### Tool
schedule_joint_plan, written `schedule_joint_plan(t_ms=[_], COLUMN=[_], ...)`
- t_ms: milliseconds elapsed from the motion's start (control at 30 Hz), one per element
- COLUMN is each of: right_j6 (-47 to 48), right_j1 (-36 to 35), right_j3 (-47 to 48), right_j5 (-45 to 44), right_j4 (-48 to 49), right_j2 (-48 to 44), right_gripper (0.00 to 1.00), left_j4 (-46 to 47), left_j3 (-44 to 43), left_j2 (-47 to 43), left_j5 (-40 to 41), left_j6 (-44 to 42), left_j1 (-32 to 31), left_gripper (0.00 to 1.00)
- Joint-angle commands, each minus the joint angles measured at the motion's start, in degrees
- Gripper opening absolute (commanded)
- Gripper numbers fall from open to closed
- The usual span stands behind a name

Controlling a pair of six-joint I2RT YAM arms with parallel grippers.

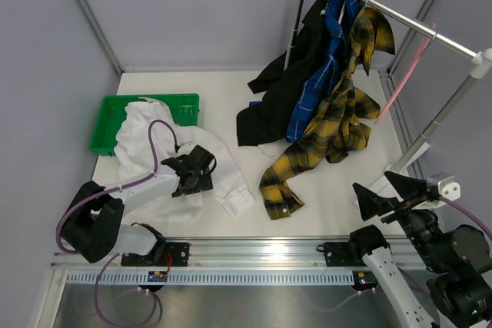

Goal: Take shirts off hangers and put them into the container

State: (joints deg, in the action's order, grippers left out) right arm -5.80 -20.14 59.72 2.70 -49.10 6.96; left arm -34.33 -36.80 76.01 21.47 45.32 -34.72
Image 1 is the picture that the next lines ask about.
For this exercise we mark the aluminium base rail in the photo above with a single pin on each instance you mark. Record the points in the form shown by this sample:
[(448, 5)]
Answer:
[(262, 253)]

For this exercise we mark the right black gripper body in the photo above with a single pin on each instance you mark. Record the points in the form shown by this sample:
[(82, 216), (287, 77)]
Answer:
[(420, 226)]

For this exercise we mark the white shirt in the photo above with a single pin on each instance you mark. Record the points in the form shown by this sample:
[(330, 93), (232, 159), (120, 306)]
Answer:
[(149, 133)]

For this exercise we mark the green plastic tray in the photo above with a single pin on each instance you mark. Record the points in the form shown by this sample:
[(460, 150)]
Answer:
[(184, 110)]

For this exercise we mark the pink hanger with metal hook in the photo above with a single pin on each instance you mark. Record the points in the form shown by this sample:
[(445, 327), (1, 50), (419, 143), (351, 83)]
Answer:
[(424, 44)]

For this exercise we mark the white slotted cable duct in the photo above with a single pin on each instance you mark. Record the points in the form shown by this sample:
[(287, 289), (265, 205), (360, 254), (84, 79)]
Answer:
[(215, 277)]

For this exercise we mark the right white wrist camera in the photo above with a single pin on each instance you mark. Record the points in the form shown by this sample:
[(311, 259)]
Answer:
[(447, 188)]

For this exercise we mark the metal clothes rack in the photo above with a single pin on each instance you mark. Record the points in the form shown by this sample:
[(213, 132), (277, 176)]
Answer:
[(480, 62)]

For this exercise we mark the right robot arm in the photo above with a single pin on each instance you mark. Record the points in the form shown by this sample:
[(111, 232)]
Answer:
[(459, 257)]

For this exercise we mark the black shirt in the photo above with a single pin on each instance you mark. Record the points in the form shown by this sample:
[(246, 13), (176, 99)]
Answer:
[(267, 121)]

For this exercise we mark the yellow plaid shirt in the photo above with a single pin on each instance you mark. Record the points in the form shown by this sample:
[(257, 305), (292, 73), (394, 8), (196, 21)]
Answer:
[(336, 129)]

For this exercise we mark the blue plaid shirt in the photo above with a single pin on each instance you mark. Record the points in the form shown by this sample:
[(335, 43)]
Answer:
[(339, 16)]

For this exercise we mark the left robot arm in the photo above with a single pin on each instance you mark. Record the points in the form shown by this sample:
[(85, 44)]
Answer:
[(92, 224)]

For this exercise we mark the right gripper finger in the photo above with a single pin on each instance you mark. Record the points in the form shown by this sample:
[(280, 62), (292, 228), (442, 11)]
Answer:
[(371, 204), (413, 191)]

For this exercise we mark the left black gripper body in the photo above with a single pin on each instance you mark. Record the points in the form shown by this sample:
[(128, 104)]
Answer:
[(202, 183)]

